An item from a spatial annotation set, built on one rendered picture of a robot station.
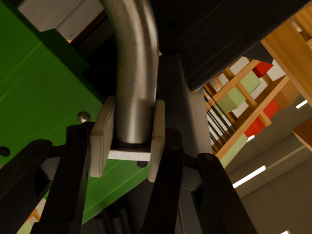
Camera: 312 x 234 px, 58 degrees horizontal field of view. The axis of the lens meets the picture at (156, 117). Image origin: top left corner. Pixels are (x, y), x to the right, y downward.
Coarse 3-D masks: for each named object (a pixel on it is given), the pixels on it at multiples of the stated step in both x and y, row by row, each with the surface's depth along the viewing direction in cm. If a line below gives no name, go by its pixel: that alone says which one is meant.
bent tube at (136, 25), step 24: (120, 0) 17; (144, 0) 18; (120, 24) 18; (144, 24) 18; (120, 48) 19; (144, 48) 19; (120, 72) 20; (144, 72) 19; (120, 96) 20; (144, 96) 20; (120, 120) 21; (144, 120) 21; (120, 144) 21; (144, 144) 21
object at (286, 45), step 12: (288, 24) 88; (276, 36) 89; (288, 36) 88; (300, 36) 88; (276, 48) 90; (288, 48) 89; (300, 48) 89; (276, 60) 97; (288, 60) 90; (300, 60) 89; (288, 72) 93; (300, 72) 90; (300, 84) 91
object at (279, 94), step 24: (240, 72) 347; (264, 72) 376; (216, 96) 319; (240, 96) 345; (264, 96) 394; (288, 96) 386; (216, 120) 308; (240, 120) 371; (264, 120) 347; (216, 144) 298; (240, 144) 326
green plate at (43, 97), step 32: (0, 0) 20; (0, 32) 21; (32, 32) 21; (0, 64) 22; (32, 64) 22; (64, 64) 22; (0, 96) 23; (32, 96) 23; (64, 96) 23; (96, 96) 23; (0, 128) 24; (32, 128) 24; (64, 128) 24; (0, 160) 26; (128, 160) 25; (96, 192) 27
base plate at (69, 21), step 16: (32, 0) 58; (48, 0) 62; (64, 0) 66; (80, 0) 71; (96, 0) 77; (32, 16) 63; (48, 16) 67; (64, 16) 72; (80, 16) 79; (96, 16) 86; (64, 32) 80
